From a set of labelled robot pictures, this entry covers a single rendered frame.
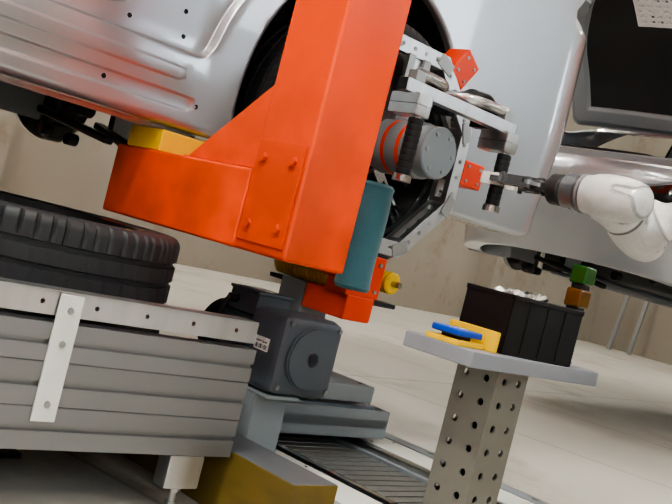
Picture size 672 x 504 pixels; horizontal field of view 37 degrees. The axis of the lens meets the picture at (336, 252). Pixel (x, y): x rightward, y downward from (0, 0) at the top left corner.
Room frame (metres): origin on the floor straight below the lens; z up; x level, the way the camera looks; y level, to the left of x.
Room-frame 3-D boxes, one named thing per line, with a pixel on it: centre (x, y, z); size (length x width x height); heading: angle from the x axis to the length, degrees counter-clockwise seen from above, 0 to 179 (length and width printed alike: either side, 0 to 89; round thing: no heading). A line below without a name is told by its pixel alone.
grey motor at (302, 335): (2.29, 0.14, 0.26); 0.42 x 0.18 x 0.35; 44
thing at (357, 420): (2.65, 0.05, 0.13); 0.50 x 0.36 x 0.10; 134
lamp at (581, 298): (2.12, -0.52, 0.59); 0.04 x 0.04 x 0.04; 44
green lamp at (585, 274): (2.12, -0.52, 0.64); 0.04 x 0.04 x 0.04; 44
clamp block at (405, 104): (2.26, -0.08, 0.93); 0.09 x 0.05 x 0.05; 44
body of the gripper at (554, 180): (2.36, -0.46, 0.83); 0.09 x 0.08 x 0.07; 44
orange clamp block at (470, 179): (2.75, -0.29, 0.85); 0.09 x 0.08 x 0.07; 134
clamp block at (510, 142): (2.50, -0.33, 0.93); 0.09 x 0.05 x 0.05; 44
